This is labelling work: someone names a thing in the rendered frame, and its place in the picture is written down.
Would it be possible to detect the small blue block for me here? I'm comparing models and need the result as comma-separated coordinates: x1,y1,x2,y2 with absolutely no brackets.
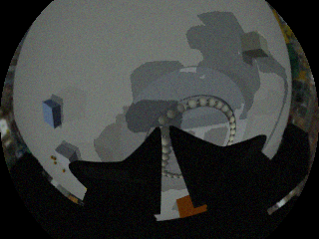
41,99,61,128

